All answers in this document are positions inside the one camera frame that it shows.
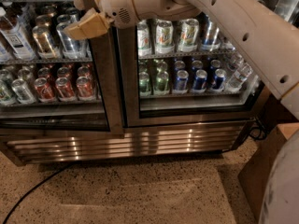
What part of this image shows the red soda can right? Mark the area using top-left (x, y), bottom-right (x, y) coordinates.
top-left (76, 77), bottom-right (95, 100)

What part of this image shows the silver can lower left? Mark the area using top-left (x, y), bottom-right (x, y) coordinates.
top-left (11, 79), bottom-right (36, 105)

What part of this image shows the labelled drink bottle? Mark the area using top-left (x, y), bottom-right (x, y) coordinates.
top-left (0, 7), bottom-right (36, 61)

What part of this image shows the green white can right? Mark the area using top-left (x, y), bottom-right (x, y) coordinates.
top-left (178, 19), bottom-right (199, 52)

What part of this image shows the red soda can middle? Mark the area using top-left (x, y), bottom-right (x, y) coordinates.
top-left (55, 77), bottom-right (77, 101)

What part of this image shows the green white can left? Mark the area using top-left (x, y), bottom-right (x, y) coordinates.
top-left (137, 20), bottom-right (151, 57)

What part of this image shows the blue can right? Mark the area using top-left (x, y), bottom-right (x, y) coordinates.
top-left (209, 68), bottom-right (226, 91)

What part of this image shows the red soda can left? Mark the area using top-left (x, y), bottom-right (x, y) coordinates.
top-left (34, 77), bottom-right (56, 102)

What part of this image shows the glass fridge door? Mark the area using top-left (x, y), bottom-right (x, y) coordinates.
top-left (0, 0), bottom-right (122, 138)
top-left (115, 0), bottom-right (299, 128)

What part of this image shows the green white can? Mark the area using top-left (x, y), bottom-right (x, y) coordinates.
top-left (178, 19), bottom-right (199, 52)
top-left (137, 20), bottom-right (151, 57)
top-left (155, 21), bottom-right (174, 54)

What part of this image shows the brown cardboard box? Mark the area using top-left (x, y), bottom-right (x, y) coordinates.
top-left (238, 122), bottom-right (299, 221)

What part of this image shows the black floor cable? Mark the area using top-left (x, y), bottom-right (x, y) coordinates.
top-left (2, 161), bottom-right (76, 224)

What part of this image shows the blue can middle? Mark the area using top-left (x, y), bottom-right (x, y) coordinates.
top-left (192, 69), bottom-right (207, 93)

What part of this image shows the clear water bottle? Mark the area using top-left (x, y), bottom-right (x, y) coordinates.
top-left (226, 63), bottom-right (252, 92)

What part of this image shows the red soda can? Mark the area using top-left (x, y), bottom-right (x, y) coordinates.
top-left (34, 77), bottom-right (56, 102)
top-left (76, 77), bottom-right (95, 100)
top-left (55, 77), bottom-right (77, 101)

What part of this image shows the stainless steel fridge base grille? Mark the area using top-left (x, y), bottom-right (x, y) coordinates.
top-left (1, 119), bottom-right (254, 166)

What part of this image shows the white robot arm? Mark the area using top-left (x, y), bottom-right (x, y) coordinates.
top-left (66, 0), bottom-right (299, 157)

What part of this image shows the green white can middle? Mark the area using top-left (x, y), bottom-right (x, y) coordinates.
top-left (155, 21), bottom-right (174, 54)

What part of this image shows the silver blue can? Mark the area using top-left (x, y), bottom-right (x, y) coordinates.
top-left (201, 17), bottom-right (219, 51)

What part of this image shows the gold can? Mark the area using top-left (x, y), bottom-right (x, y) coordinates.
top-left (32, 25), bottom-right (61, 59)

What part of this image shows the silver can upper shelf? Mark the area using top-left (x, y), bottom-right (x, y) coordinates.
top-left (56, 22), bottom-right (86, 59)

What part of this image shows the black cable bundle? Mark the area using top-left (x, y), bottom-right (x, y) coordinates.
top-left (248, 118), bottom-right (269, 142)

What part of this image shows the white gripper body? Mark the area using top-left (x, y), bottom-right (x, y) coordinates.
top-left (99, 0), bottom-right (138, 29)

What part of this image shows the blue can left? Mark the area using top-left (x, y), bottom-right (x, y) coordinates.
top-left (173, 70), bottom-right (189, 93)

